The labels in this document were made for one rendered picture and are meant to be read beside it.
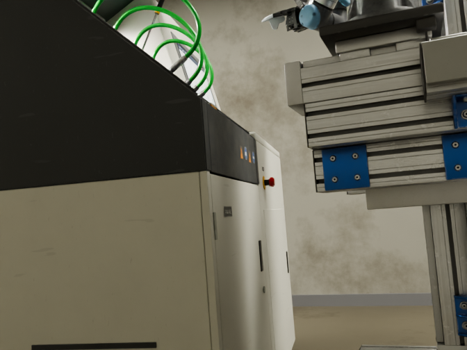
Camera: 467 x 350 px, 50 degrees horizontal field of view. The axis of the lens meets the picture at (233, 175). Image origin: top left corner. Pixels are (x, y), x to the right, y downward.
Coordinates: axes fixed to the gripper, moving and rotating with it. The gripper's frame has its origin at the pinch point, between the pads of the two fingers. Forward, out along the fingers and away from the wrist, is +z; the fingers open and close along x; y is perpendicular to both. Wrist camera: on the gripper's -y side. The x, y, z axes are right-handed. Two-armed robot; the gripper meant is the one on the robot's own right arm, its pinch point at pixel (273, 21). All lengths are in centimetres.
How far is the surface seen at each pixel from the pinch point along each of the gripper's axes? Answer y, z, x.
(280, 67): -12, 107, 132
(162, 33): 1.2, 19.8, -41.4
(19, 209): 56, -9, -115
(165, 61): 12.0, 19.2, -43.0
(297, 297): 155, 107, 107
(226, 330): 91, -43, -89
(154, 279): 76, -35, -100
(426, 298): 162, 30, 144
